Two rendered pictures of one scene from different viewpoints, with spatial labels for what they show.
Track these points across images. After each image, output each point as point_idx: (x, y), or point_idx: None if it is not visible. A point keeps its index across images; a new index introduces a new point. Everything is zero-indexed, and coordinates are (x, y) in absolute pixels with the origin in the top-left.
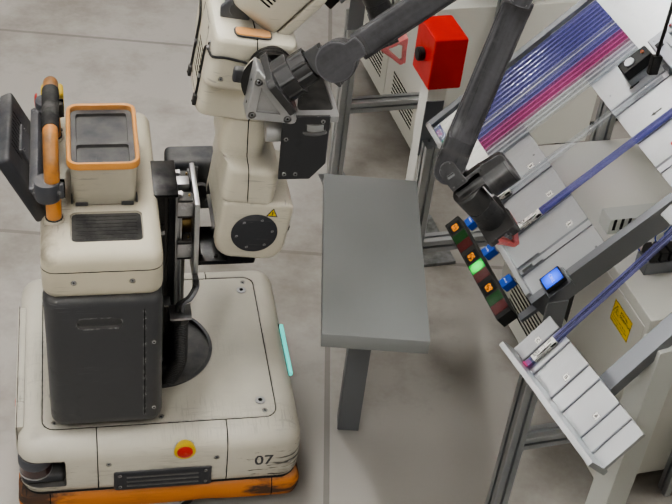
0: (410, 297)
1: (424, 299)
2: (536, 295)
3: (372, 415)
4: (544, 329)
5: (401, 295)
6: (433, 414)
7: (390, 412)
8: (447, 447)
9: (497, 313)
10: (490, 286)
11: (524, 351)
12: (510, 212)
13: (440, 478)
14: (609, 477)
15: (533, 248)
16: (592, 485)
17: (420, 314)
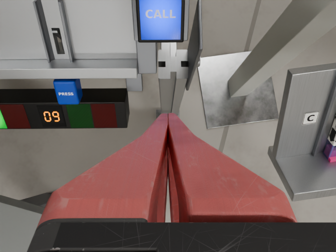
0: (19, 237)
1: (29, 214)
2: (146, 56)
3: (48, 180)
4: (306, 97)
5: (11, 251)
6: (58, 130)
7: (48, 164)
8: (94, 131)
9: (115, 123)
10: (51, 113)
11: (300, 146)
12: (96, 210)
13: (122, 146)
14: (297, 50)
15: (11, 6)
16: (267, 64)
17: None
